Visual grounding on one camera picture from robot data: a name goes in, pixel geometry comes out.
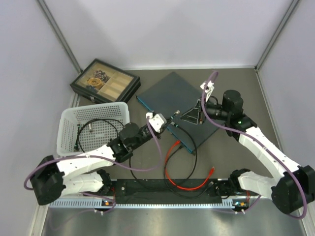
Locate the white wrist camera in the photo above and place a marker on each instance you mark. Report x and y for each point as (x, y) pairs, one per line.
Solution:
(207, 89)
(156, 121)

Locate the dark blue network switch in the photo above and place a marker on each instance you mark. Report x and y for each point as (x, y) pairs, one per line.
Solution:
(174, 93)

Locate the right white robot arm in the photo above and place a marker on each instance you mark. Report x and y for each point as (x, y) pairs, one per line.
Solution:
(246, 132)

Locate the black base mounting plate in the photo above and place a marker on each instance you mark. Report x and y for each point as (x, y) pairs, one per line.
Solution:
(154, 191)

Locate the black compartment jewelry box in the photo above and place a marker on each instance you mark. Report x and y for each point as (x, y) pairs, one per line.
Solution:
(101, 82)

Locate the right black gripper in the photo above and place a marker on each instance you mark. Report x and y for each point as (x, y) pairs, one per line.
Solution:
(192, 115)

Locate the white perforated plastic basket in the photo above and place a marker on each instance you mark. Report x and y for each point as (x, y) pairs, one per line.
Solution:
(107, 121)

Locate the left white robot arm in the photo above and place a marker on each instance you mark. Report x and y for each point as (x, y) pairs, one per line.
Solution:
(54, 178)

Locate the aluminium frame rail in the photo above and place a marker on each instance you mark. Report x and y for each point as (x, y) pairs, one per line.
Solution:
(285, 188)

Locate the white slotted cable duct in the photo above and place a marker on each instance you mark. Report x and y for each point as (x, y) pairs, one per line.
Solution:
(101, 203)

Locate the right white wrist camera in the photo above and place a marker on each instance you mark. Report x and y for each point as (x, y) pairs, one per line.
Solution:
(207, 89)

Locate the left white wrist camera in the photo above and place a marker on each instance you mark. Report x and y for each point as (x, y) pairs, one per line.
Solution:
(156, 121)

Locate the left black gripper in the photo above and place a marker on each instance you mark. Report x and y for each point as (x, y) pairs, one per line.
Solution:
(158, 134)

